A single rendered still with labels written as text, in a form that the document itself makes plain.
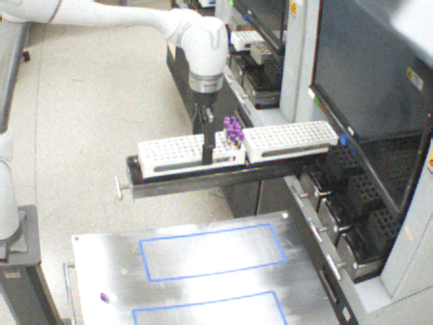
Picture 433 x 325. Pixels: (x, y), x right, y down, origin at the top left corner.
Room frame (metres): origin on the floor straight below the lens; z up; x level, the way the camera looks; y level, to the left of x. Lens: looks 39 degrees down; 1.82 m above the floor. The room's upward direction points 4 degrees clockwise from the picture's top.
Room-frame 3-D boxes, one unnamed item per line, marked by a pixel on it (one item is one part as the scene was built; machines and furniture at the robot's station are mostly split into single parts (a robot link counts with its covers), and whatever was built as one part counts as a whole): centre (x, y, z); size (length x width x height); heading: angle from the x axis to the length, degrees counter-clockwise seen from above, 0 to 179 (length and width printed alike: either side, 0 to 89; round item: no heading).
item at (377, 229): (0.96, -0.46, 0.85); 0.12 x 0.02 x 0.06; 18
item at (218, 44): (1.29, 0.05, 1.20); 0.13 x 0.11 x 0.16; 24
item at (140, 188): (1.31, -0.05, 0.78); 0.73 x 0.14 x 0.09; 109
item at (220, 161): (1.27, 0.07, 0.83); 0.30 x 0.10 x 0.06; 109
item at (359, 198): (1.11, -0.41, 0.85); 0.12 x 0.02 x 0.06; 18
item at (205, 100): (1.28, 0.04, 1.01); 0.08 x 0.07 x 0.09; 19
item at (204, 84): (1.28, 0.04, 1.09); 0.09 x 0.09 x 0.06
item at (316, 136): (1.37, -0.22, 0.83); 0.30 x 0.10 x 0.06; 109
